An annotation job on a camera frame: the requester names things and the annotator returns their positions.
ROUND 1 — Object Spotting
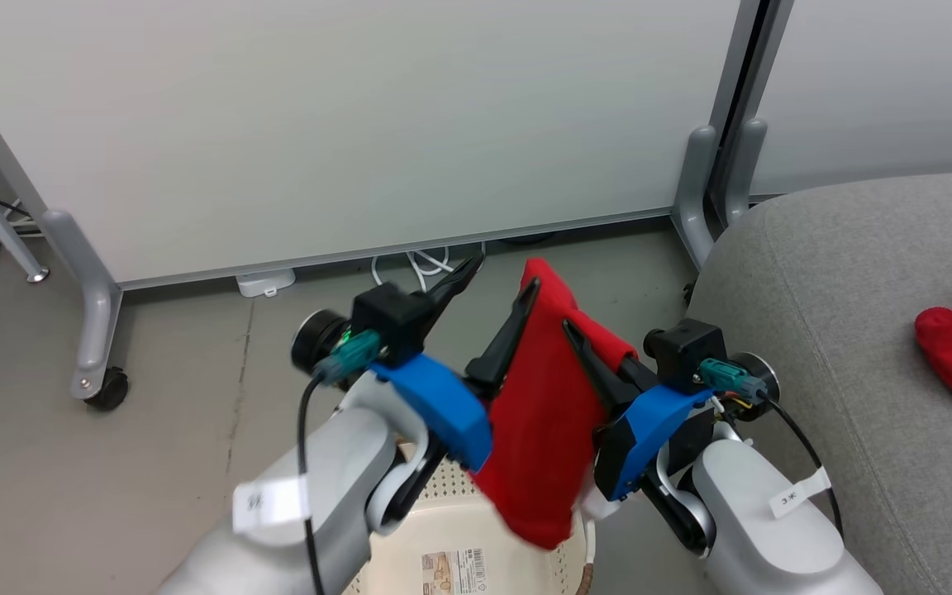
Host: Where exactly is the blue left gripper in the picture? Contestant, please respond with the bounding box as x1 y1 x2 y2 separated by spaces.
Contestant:
370 253 541 473

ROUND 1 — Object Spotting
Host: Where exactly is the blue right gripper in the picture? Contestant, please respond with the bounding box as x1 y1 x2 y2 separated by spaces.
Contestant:
561 319 713 503

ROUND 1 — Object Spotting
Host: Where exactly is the grey fabric sofa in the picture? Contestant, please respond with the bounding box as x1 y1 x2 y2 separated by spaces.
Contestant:
685 169 952 595

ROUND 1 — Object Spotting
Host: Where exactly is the cream perforated laundry basket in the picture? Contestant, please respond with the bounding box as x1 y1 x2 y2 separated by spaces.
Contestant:
342 457 598 595

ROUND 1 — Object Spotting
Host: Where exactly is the white power adapter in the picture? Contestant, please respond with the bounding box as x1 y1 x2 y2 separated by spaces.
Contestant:
236 269 297 298

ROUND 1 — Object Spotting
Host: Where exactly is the large white partition panel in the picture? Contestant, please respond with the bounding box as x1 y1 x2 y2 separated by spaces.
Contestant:
0 0 762 290

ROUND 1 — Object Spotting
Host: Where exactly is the printed basket sticker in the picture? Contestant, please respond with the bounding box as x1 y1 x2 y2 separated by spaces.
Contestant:
421 548 487 595

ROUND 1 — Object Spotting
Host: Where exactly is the black caster wheel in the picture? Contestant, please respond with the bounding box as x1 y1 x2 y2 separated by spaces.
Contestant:
83 367 130 412

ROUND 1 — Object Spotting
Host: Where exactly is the grey partition foot with caster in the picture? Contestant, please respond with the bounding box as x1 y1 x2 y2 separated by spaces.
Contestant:
40 209 123 400

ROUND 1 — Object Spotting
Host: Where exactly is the narrow white partition panel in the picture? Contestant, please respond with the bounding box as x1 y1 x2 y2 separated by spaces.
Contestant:
745 0 952 199

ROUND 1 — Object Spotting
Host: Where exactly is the white looped cable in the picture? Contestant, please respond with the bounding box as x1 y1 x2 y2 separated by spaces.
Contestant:
371 242 485 292

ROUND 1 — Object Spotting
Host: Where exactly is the teal right camera connector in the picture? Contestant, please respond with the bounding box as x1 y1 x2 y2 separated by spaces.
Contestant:
697 358 768 403

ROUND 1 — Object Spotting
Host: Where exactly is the teal camera connector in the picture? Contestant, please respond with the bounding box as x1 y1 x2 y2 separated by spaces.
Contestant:
697 358 768 403
313 329 383 385

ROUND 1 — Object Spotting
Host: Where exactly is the teal left camera connector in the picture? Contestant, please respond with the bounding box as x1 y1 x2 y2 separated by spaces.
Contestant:
313 329 383 385

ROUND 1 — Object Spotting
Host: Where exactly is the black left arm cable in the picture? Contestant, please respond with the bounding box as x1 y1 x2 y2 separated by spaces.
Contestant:
297 376 328 595

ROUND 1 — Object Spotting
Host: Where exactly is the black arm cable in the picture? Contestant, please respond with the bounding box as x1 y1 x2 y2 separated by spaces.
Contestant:
761 395 846 540
297 376 328 595

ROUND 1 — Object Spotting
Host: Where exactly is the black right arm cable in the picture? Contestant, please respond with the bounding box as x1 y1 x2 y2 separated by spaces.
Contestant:
761 395 846 540

